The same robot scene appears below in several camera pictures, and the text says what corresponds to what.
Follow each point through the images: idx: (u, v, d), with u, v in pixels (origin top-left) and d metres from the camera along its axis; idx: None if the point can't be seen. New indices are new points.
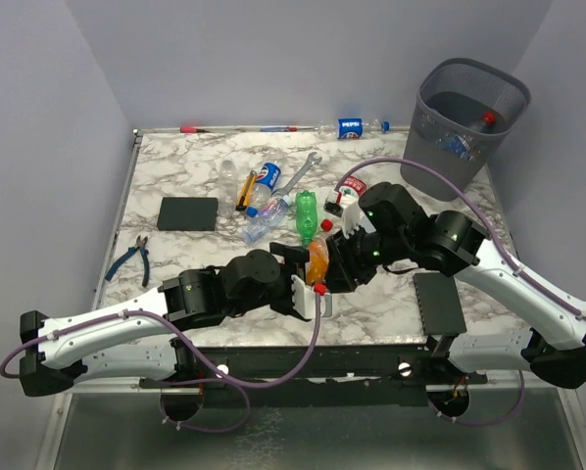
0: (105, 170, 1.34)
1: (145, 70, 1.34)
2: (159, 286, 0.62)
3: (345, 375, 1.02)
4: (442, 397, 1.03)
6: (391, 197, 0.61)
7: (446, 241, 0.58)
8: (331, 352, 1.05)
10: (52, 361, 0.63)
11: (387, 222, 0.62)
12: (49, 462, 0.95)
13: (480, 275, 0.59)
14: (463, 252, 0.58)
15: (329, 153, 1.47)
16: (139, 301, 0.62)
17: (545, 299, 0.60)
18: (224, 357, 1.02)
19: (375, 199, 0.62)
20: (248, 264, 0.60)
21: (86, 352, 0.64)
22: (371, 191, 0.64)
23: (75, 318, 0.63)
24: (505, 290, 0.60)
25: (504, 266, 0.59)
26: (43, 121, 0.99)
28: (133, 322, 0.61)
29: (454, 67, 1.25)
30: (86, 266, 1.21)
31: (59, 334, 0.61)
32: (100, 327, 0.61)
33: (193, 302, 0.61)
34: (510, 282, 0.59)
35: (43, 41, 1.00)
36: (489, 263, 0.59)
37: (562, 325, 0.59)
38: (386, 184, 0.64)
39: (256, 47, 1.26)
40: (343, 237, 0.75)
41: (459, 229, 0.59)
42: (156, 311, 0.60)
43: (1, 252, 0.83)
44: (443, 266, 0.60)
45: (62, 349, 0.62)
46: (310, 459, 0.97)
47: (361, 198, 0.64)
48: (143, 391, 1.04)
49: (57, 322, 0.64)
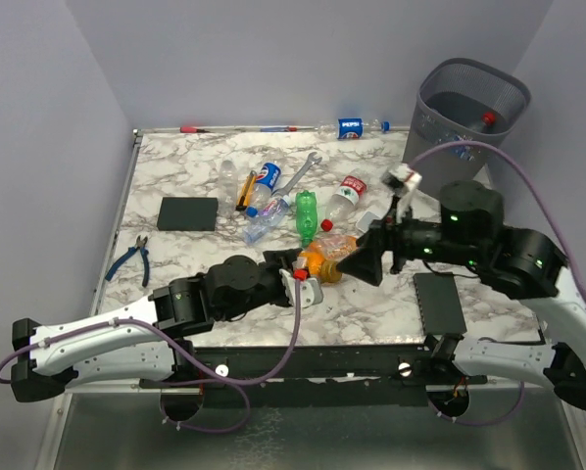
0: (105, 170, 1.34)
1: (145, 70, 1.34)
2: (149, 294, 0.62)
3: (345, 375, 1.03)
4: (442, 397, 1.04)
6: (487, 206, 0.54)
7: (533, 266, 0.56)
8: (331, 352, 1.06)
10: (43, 369, 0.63)
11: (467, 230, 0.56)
12: (49, 462, 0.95)
13: (557, 305, 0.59)
14: (546, 279, 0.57)
15: (329, 153, 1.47)
16: (128, 309, 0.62)
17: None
18: (224, 357, 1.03)
19: (463, 201, 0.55)
20: (225, 273, 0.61)
21: (78, 357, 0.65)
22: (455, 190, 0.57)
23: (67, 326, 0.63)
24: (573, 322, 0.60)
25: (579, 301, 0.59)
26: (43, 121, 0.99)
28: (123, 330, 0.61)
29: (454, 67, 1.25)
30: (86, 266, 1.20)
31: (50, 342, 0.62)
32: (91, 335, 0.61)
33: (182, 309, 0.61)
34: (582, 315, 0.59)
35: (44, 42, 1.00)
36: (566, 297, 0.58)
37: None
38: (478, 187, 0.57)
39: (256, 48, 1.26)
40: (393, 222, 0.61)
41: (543, 255, 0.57)
42: (145, 320, 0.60)
43: (0, 252, 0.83)
44: (518, 290, 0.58)
45: (52, 356, 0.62)
46: (310, 460, 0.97)
47: (446, 196, 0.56)
48: (143, 391, 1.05)
49: (49, 329, 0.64)
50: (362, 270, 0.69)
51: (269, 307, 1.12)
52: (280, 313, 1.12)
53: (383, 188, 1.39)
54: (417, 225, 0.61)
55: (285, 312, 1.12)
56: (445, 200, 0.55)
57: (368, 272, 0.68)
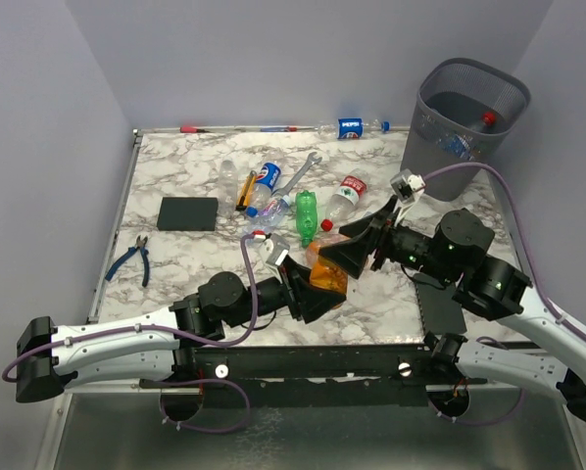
0: (105, 170, 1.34)
1: (145, 70, 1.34)
2: (170, 305, 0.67)
3: (345, 375, 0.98)
4: (442, 397, 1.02)
6: (481, 239, 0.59)
7: (491, 290, 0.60)
8: (331, 353, 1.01)
10: (63, 367, 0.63)
11: (456, 256, 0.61)
12: (50, 462, 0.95)
13: (523, 323, 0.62)
14: (508, 300, 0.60)
15: (329, 153, 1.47)
16: (151, 317, 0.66)
17: (585, 344, 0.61)
18: (224, 357, 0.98)
19: (462, 233, 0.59)
20: (211, 292, 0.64)
21: (96, 359, 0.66)
22: (457, 219, 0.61)
23: (89, 327, 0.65)
24: (546, 336, 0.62)
25: (547, 314, 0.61)
26: (43, 121, 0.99)
28: (146, 335, 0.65)
29: (454, 67, 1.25)
30: (86, 266, 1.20)
31: (74, 341, 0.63)
32: (116, 338, 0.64)
33: (195, 322, 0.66)
34: (552, 330, 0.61)
35: (43, 43, 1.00)
36: (531, 312, 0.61)
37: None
38: (475, 221, 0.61)
39: (256, 48, 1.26)
40: (391, 224, 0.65)
41: (506, 279, 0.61)
42: (169, 326, 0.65)
43: (0, 252, 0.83)
44: (487, 310, 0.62)
45: (75, 354, 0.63)
46: (310, 460, 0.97)
47: (448, 224, 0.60)
48: (143, 391, 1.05)
49: (70, 329, 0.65)
50: (345, 261, 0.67)
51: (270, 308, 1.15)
52: (280, 313, 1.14)
53: (383, 188, 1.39)
54: (413, 237, 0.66)
55: (285, 312, 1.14)
56: (446, 228, 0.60)
57: (351, 264, 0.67)
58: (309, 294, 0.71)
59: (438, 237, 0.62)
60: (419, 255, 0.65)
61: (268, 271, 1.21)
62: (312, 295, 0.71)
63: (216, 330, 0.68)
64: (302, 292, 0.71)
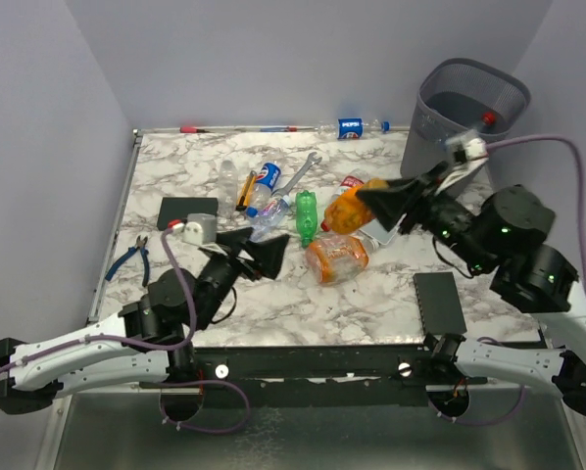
0: (105, 169, 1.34)
1: (145, 70, 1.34)
2: (120, 310, 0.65)
3: (345, 375, 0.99)
4: (442, 397, 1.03)
6: (540, 222, 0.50)
7: (543, 283, 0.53)
8: (331, 353, 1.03)
10: (24, 384, 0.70)
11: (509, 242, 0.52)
12: (50, 462, 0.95)
13: (566, 320, 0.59)
14: (558, 295, 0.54)
15: (329, 153, 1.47)
16: (101, 326, 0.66)
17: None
18: (224, 357, 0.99)
19: (519, 215, 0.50)
20: (159, 291, 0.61)
21: (56, 372, 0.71)
22: (509, 199, 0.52)
23: (41, 345, 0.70)
24: (585, 336, 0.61)
25: None
26: (44, 122, 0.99)
28: (95, 346, 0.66)
29: (454, 67, 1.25)
30: (86, 266, 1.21)
31: (25, 360, 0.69)
32: (66, 352, 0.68)
33: (150, 324, 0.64)
34: None
35: (44, 43, 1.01)
36: (578, 311, 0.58)
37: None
38: (535, 201, 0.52)
39: (256, 49, 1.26)
40: (432, 190, 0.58)
41: (556, 270, 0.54)
42: (113, 334, 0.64)
43: (0, 252, 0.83)
44: (528, 305, 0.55)
45: (29, 372, 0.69)
46: (310, 460, 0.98)
47: (501, 205, 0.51)
48: (143, 391, 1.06)
49: (27, 348, 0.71)
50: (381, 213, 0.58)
51: (270, 307, 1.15)
52: (280, 313, 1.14)
53: None
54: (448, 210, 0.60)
55: (285, 312, 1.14)
56: (501, 209, 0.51)
57: (386, 218, 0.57)
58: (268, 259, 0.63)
59: (488, 220, 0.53)
60: (455, 230, 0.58)
61: None
62: (269, 253, 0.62)
63: (171, 331, 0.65)
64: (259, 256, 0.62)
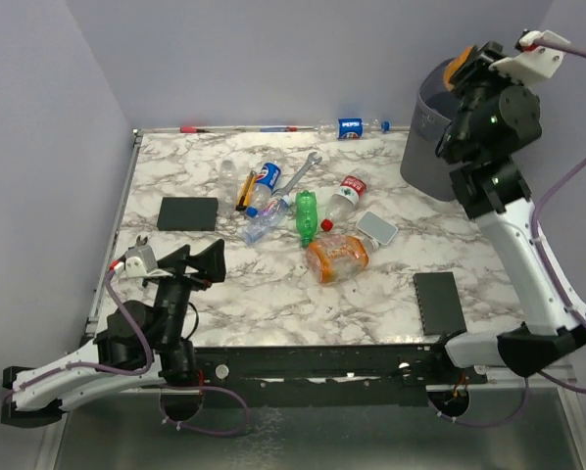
0: (105, 169, 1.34)
1: (144, 70, 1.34)
2: (93, 339, 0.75)
3: (345, 375, 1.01)
4: (442, 397, 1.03)
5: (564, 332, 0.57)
6: (524, 134, 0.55)
7: (487, 182, 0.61)
8: (331, 353, 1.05)
10: (24, 406, 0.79)
11: (484, 135, 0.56)
12: (50, 462, 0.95)
13: (497, 225, 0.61)
14: (495, 197, 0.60)
15: (329, 153, 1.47)
16: (79, 353, 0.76)
17: (546, 274, 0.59)
18: (224, 357, 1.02)
19: (513, 117, 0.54)
20: (115, 325, 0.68)
21: (50, 395, 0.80)
22: (515, 100, 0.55)
23: (36, 370, 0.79)
24: (513, 250, 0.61)
25: (524, 228, 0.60)
26: (44, 121, 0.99)
28: (75, 372, 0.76)
29: (454, 67, 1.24)
30: (86, 266, 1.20)
31: (24, 386, 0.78)
32: (55, 378, 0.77)
33: (121, 352, 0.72)
34: (520, 244, 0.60)
35: (45, 44, 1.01)
36: (509, 218, 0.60)
37: (547, 306, 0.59)
38: (532, 115, 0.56)
39: (256, 49, 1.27)
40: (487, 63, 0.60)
41: (510, 183, 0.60)
42: (91, 360, 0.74)
43: (0, 252, 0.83)
44: (471, 200, 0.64)
45: (27, 397, 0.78)
46: (310, 460, 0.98)
47: (507, 97, 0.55)
48: (143, 391, 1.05)
49: (25, 374, 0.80)
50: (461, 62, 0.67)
51: (269, 307, 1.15)
52: (280, 313, 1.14)
53: (383, 188, 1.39)
54: (485, 88, 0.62)
55: (285, 312, 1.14)
56: (504, 100, 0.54)
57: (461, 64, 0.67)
58: (211, 268, 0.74)
59: (488, 107, 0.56)
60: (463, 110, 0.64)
61: (268, 271, 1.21)
62: (207, 261, 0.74)
63: (138, 355, 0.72)
64: (199, 264, 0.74)
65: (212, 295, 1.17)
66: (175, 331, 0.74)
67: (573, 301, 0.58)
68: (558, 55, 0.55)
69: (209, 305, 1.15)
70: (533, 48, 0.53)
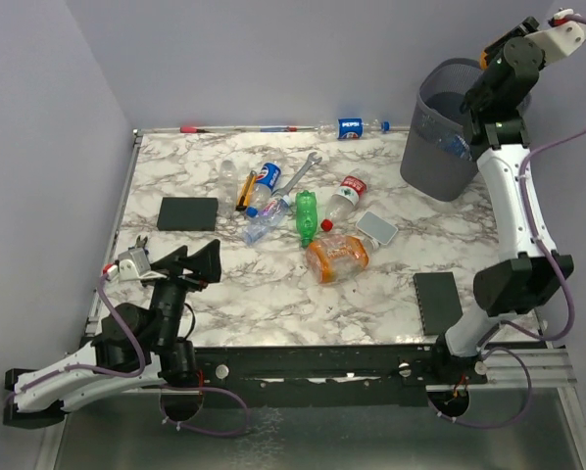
0: (105, 169, 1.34)
1: (144, 70, 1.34)
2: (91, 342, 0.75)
3: (346, 375, 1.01)
4: (442, 397, 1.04)
5: (525, 256, 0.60)
6: (524, 73, 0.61)
7: (490, 124, 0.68)
8: (331, 353, 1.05)
10: (25, 408, 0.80)
11: (494, 79, 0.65)
12: (49, 462, 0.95)
13: (491, 162, 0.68)
14: (495, 137, 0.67)
15: (329, 153, 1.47)
16: (77, 355, 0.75)
17: (521, 209, 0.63)
18: (224, 357, 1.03)
19: (516, 59, 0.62)
20: (109, 327, 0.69)
21: (51, 396, 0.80)
22: (524, 49, 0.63)
23: (36, 373, 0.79)
24: (499, 186, 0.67)
25: (512, 167, 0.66)
26: (44, 121, 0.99)
28: (74, 374, 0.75)
29: (454, 67, 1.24)
30: (86, 266, 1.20)
31: (24, 389, 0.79)
32: (55, 380, 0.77)
33: (118, 353, 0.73)
34: (506, 179, 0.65)
35: (45, 44, 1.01)
36: (503, 157, 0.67)
37: (513, 235, 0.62)
38: (535, 61, 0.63)
39: (256, 48, 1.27)
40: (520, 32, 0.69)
41: (512, 130, 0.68)
42: (89, 363, 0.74)
43: (0, 251, 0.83)
44: (475, 141, 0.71)
45: (27, 399, 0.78)
46: (311, 460, 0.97)
47: (512, 44, 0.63)
48: (143, 391, 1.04)
49: (25, 377, 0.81)
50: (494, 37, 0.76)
51: (270, 307, 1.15)
52: (280, 313, 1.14)
53: (383, 188, 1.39)
54: None
55: (285, 312, 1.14)
56: (509, 46, 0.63)
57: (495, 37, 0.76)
58: (204, 269, 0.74)
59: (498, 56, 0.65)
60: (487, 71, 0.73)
61: (268, 271, 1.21)
62: (200, 262, 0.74)
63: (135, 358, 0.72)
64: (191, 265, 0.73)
65: (212, 295, 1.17)
66: (171, 332, 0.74)
67: (541, 233, 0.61)
68: (580, 37, 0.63)
69: (209, 305, 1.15)
70: (564, 22, 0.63)
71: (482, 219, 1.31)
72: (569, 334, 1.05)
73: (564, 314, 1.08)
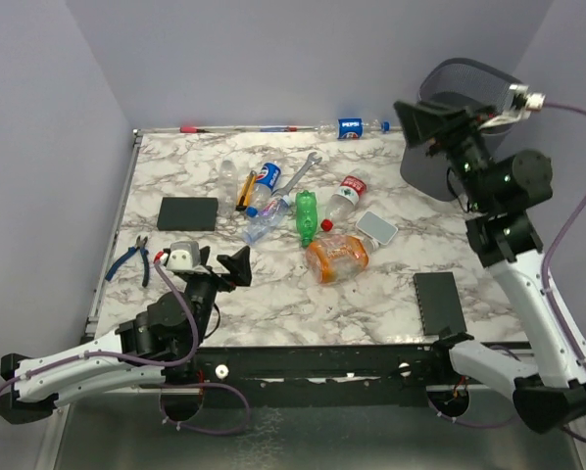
0: (105, 170, 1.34)
1: (145, 70, 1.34)
2: (117, 329, 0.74)
3: (345, 375, 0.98)
4: (442, 397, 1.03)
5: (577, 385, 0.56)
6: (538, 190, 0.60)
7: (501, 233, 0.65)
8: (331, 353, 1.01)
10: (26, 396, 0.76)
11: (501, 189, 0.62)
12: (50, 462, 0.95)
13: (511, 275, 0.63)
14: (507, 247, 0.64)
15: (329, 153, 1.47)
16: (99, 343, 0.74)
17: (558, 327, 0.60)
18: (224, 357, 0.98)
19: (527, 175, 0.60)
20: (157, 311, 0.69)
21: (59, 385, 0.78)
22: (532, 161, 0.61)
23: (45, 360, 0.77)
24: (524, 300, 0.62)
25: (535, 278, 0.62)
26: (44, 121, 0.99)
28: (93, 361, 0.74)
29: (454, 66, 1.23)
30: (86, 267, 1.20)
31: (31, 374, 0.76)
32: (66, 367, 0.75)
33: (145, 342, 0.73)
34: (532, 295, 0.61)
35: (44, 46, 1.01)
36: (521, 267, 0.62)
37: (558, 358, 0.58)
38: (545, 174, 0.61)
39: (255, 48, 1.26)
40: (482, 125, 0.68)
41: (522, 233, 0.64)
42: (112, 351, 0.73)
43: (0, 252, 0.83)
44: (483, 250, 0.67)
45: (33, 386, 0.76)
46: (310, 460, 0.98)
47: (519, 159, 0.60)
48: (143, 391, 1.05)
49: (30, 363, 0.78)
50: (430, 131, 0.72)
51: (269, 307, 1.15)
52: (280, 313, 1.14)
53: (383, 188, 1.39)
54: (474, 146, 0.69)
55: (285, 312, 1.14)
56: (518, 164, 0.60)
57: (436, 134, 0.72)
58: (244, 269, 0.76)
59: (506, 167, 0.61)
60: (474, 168, 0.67)
61: (268, 271, 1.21)
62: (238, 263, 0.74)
63: (166, 349, 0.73)
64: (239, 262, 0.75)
65: None
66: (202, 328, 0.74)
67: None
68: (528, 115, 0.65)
69: None
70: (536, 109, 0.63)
71: None
72: None
73: None
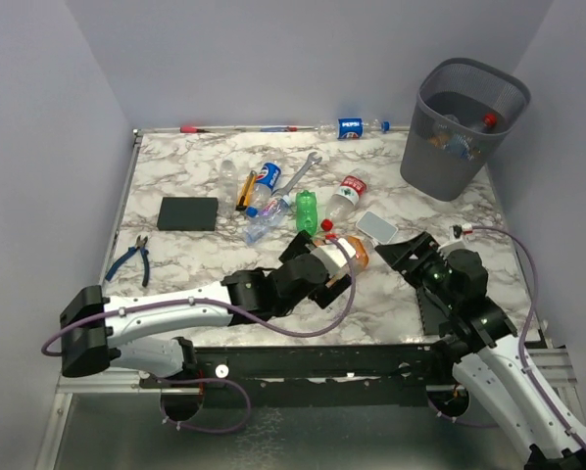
0: (105, 169, 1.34)
1: (145, 69, 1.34)
2: (222, 280, 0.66)
3: (345, 375, 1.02)
4: (442, 397, 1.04)
5: (567, 453, 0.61)
6: (474, 273, 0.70)
7: (476, 321, 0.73)
8: (331, 352, 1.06)
10: (114, 338, 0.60)
11: (454, 281, 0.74)
12: (49, 463, 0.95)
13: (493, 359, 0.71)
14: (483, 333, 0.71)
15: (329, 153, 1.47)
16: (203, 291, 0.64)
17: (544, 401, 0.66)
18: (224, 357, 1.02)
19: (462, 264, 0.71)
20: (301, 266, 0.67)
21: (148, 332, 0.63)
22: (463, 256, 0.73)
23: (142, 299, 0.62)
24: (510, 379, 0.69)
25: (515, 360, 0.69)
26: (44, 122, 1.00)
28: (199, 308, 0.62)
29: (454, 66, 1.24)
30: (85, 266, 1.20)
31: (130, 310, 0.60)
32: (164, 310, 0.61)
33: (250, 298, 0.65)
34: (516, 375, 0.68)
35: (44, 45, 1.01)
36: (502, 352, 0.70)
37: (548, 430, 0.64)
38: (475, 259, 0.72)
39: (255, 48, 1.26)
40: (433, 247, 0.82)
41: (495, 322, 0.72)
42: (220, 300, 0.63)
43: (0, 252, 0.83)
44: (469, 339, 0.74)
45: (128, 327, 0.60)
46: (310, 460, 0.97)
47: (453, 254, 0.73)
48: (143, 391, 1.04)
49: (123, 299, 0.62)
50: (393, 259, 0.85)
51: None
52: None
53: (383, 188, 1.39)
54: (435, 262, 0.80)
55: None
56: (452, 257, 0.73)
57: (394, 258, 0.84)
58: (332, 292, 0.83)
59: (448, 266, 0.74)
60: (438, 278, 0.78)
61: None
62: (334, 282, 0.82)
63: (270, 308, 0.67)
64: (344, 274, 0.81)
65: None
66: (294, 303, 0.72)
67: (571, 425, 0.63)
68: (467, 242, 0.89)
69: None
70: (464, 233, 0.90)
71: (482, 219, 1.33)
72: (570, 332, 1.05)
73: (565, 314, 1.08)
